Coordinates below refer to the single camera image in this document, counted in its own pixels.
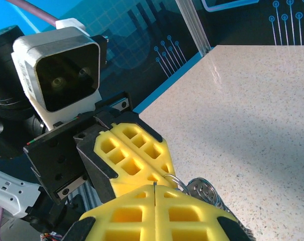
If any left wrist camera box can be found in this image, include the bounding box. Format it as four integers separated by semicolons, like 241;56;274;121
10;18;109;131

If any silver key with holes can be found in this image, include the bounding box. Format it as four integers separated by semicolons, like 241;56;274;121
186;177;218;203

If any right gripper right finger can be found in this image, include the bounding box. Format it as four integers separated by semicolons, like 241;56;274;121
154;185;254;241

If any silver split keyring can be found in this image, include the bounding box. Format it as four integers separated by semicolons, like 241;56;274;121
163;174;190;195

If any aluminium frame post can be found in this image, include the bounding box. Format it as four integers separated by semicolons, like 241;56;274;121
175;0;213;56

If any silver key rings bunch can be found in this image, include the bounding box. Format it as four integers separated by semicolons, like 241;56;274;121
207;193;254;239

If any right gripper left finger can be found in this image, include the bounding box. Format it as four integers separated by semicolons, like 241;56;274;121
62;184;156;241

